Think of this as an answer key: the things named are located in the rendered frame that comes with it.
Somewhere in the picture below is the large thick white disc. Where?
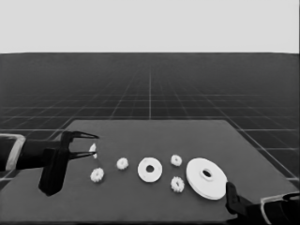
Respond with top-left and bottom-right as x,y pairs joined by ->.
186,157 -> 229,201

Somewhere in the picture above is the small white toothed gear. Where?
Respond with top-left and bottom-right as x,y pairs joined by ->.
115,157 -> 129,172
170,154 -> 183,168

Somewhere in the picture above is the small white T-shaped piece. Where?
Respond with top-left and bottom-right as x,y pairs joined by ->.
89,142 -> 98,159

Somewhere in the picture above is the white round carrier with pins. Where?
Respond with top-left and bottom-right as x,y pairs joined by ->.
137,157 -> 163,184

